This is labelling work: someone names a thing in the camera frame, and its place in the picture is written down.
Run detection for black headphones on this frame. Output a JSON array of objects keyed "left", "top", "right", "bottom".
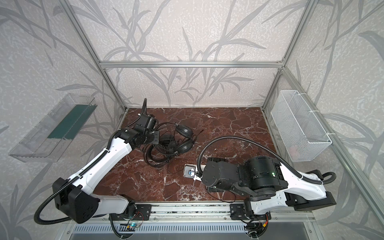
[
  {"left": 144, "top": 140, "right": 177, "bottom": 169},
  {"left": 152, "top": 122, "right": 204, "bottom": 157}
]

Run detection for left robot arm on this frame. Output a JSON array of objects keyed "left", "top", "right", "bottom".
[{"left": 34, "top": 100, "right": 159, "bottom": 225}]

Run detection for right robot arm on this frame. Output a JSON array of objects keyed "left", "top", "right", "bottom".
[{"left": 194, "top": 136, "right": 337, "bottom": 218}]

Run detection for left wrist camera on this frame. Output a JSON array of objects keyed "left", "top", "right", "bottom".
[{"left": 135, "top": 114, "right": 157, "bottom": 133}]

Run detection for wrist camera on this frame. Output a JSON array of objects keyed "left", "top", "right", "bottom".
[
  {"left": 183, "top": 164, "right": 202, "bottom": 182},
  {"left": 135, "top": 114, "right": 157, "bottom": 133}
]

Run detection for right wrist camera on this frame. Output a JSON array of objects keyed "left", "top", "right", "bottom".
[{"left": 183, "top": 164, "right": 202, "bottom": 182}]

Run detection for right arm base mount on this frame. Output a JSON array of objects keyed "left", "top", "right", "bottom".
[{"left": 230, "top": 204, "right": 272, "bottom": 221}]

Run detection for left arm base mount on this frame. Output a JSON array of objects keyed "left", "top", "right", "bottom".
[{"left": 110, "top": 204, "right": 152, "bottom": 221}]

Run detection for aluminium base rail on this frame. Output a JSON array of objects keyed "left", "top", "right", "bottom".
[{"left": 61, "top": 201, "right": 316, "bottom": 224}]

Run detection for white wire mesh basket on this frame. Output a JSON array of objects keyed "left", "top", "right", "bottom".
[{"left": 271, "top": 90, "right": 332, "bottom": 162}]

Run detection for clear plastic wall bin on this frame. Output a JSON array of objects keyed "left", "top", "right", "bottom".
[{"left": 9, "top": 94, "right": 98, "bottom": 163}]

